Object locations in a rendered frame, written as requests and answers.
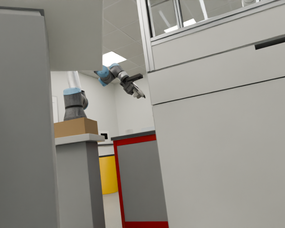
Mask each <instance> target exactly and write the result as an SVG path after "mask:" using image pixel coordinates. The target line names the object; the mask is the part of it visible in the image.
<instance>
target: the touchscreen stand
mask: <svg viewBox="0 0 285 228"><path fill-rule="evenodd" d="M0 228H60V214H59V199H58V185H57V164H56V150H55V135H54V121H53V106H52V85H51V71H50V56H49V42H48V33H47V27H46V22H45V18H44V16H37V15H23V14H2V13H0Z"/></svg>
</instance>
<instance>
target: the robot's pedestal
mask: <svg viewBox="0 0 285 228"><path fill-rule="evenodd" d="M99 142H105V136H103V135H97V134H91V133H87V134H80V135H74V136H68V137H62V138H55V148H56V162H57V183H58V198H59V212H60V226H61V228H106V227H105V214H104V204H103V195H102V185H101V175H100V161H99V152H98V143H99Z"/></svg>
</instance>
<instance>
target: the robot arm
mask: <svg viewBox="0 0 285 228"><path fill-rule="evenodd" d="M92 72H94V73H95V74H96V75H98V76H99V77H100V78H99V79H98V81H99V82H100V83H101V85H102V86H104V87H105V86H106V85H108V84H109V83H110V82H111V81H113V80H114V79H115V78H118V79H119V81H120V82H121V83H120V85H121V86H122V87H123V89H124V90H125V92H126V93H127V94H129V95H133V94H134V95H133V97H137V99H139V98H141V97H143V98H146V97H145V95H144V93H143V92H142V91H141V89H140V88H139V87H138V86H137V85H136V84H135V83H134V81H136V80H139V79H142V78H143V75H142V74H140V73H139V74H136V75H134V76H131V77H129V76H128V74H127V73H126V72H125V71H124V70H123V69H122V67H121V66H120V65H119V64H118V63H115V62H114V63H112V64H111V65H110V66H109V70H108V68H107V67H106V66H105V65H103V70H102V71H92ZM65 73H66V77H67V81H68V85H69V88H67V89H64V91H63V97H64V105H65V115H64V119H63V121H67V120H72V119H78V118H83V117H85V118H87V116H86V114H85V112H84V110H85V109H86V108H87V107H88V104H89V102H88V99H87V98H86V95H85V91H84V90H82V88H81V84H80V80H79V76H78V72H77V71H65Z"/></svg>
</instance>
